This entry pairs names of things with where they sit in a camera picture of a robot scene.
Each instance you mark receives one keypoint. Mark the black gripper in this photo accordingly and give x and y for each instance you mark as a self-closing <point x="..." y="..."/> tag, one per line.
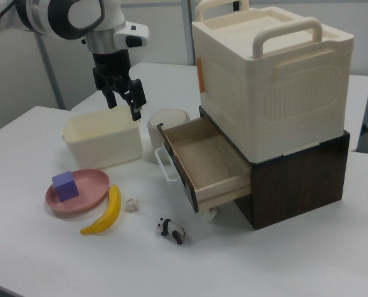
<point x="112" y="66"/>

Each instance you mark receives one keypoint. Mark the black and white panda toy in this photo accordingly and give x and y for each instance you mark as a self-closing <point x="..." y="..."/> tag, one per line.
<point x="170" y="227"/>

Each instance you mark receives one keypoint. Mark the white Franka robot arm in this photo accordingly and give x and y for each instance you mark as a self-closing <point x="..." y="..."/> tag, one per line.
<point x="63" y="15"/>

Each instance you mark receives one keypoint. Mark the yellow toy banana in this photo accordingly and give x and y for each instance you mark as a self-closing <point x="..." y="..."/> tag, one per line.
<point x="112" y="207"/>

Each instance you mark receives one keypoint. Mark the dark wooden drawer cabinet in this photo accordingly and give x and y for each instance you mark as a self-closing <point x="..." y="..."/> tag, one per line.
<point x="295" y="188"/>

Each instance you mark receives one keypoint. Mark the small white lidded trash can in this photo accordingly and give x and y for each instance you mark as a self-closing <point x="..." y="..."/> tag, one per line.
<point x="168" y="119"/>

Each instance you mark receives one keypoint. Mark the cream open plastic bin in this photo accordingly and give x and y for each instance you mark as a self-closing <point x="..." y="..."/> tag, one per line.
<point x="106" y="148"/>

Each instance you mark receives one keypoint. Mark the pink plate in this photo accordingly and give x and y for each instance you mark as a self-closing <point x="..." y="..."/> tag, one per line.
<point x="91" y="185"/>

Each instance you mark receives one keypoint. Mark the purple cube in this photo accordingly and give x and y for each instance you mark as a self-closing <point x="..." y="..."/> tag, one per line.
<point x="65" y="187"/>

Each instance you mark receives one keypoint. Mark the grey metal partition post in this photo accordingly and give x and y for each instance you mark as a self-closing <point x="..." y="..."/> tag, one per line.
<point x="52" y="74"/>

